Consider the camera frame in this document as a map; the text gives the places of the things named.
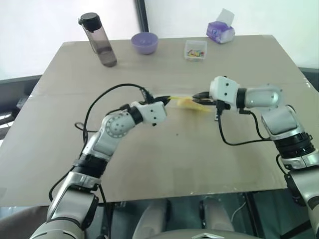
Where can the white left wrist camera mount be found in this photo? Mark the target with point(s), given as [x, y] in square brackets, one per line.
[153, 113]

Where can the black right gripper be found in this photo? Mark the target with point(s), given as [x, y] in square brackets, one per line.
[223, 105]

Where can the brown cardboard sheet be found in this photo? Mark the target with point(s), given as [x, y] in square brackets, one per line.
[174, 161]
[162, 72]

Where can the yellow banana peel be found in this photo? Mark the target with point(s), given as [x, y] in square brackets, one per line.
[199, 107]

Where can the small clear plastic box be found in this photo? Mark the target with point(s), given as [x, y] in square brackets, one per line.
[193, 44]

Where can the purple tissue pack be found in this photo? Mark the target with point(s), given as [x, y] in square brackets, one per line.
[218, 31]

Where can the purple plastic bowl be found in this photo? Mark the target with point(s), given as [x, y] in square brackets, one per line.
[145, 44]

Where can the grey rounded shell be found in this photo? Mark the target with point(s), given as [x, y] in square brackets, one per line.
[216, 216]
[152, 219]

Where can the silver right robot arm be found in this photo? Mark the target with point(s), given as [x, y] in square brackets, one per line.
[264, 95]

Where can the black window frame post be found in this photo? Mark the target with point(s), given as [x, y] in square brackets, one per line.
[142, 15]

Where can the dark translucent water bottle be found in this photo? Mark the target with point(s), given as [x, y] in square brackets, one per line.
[101, 37]

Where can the colourful small pieces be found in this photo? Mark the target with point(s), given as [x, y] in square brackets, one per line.
[195, 53]

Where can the dark furniture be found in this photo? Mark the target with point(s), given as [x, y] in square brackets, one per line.
[311, 77]
[15, 99]

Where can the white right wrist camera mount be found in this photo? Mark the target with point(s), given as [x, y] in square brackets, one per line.
[224, 92]

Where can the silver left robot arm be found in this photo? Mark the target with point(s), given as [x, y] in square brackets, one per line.
[114, 127]

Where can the grey robot torso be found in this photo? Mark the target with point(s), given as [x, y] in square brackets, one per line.
[199, 235]

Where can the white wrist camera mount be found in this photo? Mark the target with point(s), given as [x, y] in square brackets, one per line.
[153, 113]
[224, 92]

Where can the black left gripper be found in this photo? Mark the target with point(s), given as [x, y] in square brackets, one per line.
[156, 100]

